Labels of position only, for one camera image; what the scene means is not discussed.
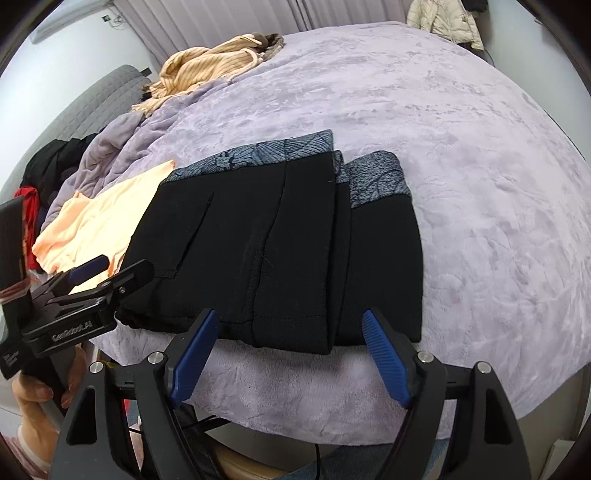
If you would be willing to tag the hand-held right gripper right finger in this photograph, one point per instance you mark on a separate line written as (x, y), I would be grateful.
(385, 360)

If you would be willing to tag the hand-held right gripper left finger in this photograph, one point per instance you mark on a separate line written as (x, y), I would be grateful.
(194, 355)

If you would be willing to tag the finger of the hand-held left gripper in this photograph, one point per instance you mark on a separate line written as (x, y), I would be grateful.
(124, 279)
(90, 268)

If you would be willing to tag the black pants with grey waistband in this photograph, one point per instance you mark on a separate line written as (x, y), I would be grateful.
(258, 240)

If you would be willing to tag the person's left hand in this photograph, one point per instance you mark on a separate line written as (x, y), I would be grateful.
(34, 406)

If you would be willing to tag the orange towel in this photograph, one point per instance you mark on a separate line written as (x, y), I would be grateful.
(106, 217)

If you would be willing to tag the red cloth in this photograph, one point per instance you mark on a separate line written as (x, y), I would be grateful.
(30, 207)

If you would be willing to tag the black clothing pile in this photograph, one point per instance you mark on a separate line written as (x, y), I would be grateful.
(55, 161)

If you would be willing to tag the beige stool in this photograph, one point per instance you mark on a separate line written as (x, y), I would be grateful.
(249, 466)

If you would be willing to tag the grey quilted headboard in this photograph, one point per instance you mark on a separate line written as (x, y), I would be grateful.
(92, 106)

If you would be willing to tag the purple fleece blanket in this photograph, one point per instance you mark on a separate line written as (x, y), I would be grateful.
(461, 161)

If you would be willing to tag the yellow striped garment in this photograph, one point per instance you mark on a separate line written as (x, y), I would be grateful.
(207, 64)

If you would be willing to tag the grey pleated curtain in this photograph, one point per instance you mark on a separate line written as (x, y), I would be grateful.
(231, 18)

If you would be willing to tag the beige padded jacket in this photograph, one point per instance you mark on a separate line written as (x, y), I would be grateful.
(443, 18)

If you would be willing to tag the black hanging jacket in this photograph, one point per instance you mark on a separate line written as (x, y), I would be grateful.
(475, 4)

